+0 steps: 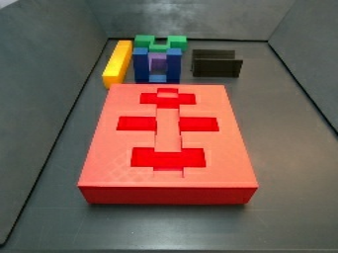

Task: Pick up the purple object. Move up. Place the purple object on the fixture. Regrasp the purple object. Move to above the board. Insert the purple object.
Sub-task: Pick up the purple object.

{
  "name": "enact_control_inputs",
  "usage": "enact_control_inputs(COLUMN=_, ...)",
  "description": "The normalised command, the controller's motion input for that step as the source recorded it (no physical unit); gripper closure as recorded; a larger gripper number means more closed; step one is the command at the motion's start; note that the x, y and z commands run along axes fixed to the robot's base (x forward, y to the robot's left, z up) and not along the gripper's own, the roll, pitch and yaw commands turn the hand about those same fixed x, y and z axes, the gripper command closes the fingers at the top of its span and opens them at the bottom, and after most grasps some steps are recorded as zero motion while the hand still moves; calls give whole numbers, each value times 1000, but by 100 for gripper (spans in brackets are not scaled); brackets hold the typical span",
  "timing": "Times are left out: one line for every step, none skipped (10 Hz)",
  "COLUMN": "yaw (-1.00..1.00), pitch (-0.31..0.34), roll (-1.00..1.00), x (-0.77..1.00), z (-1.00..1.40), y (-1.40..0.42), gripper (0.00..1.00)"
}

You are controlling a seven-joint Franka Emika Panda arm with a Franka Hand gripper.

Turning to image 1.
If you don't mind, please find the purple U-shaped block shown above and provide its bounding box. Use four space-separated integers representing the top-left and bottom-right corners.
150 52 167 75

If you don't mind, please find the red board with slots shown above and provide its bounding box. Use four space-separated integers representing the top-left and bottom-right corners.
78 84 259 205

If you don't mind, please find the blue U-shaped block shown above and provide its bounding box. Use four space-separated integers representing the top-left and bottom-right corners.
133 47 182 83

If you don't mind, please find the yellow long block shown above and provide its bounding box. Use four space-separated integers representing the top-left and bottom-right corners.
102 41 133 88

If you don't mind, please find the green stepped block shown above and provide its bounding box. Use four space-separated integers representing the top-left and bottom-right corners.
134 35 187 52

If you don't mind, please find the black fixture bracket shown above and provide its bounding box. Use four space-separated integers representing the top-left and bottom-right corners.
191 49 243 78

